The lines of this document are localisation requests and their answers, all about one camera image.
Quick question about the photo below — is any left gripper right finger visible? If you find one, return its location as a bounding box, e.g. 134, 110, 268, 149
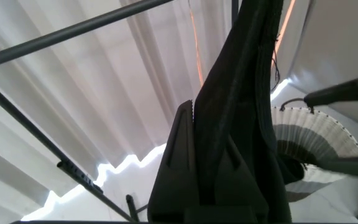
215, 137, 270, 216

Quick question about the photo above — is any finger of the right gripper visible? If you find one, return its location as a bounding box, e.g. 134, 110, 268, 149
303, 73, 358, 108
314, 155, 358, 181

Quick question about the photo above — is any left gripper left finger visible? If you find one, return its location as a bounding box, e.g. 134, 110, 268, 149
147, 99, 200, 223

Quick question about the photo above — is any black shirt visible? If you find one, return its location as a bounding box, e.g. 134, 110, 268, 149
193, 0, 307, 223

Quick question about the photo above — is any white laundry basket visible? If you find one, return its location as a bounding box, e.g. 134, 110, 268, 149
270, 97, 358, 194

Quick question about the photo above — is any white curtain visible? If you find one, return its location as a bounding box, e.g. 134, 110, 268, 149
0, 0, 314, 222

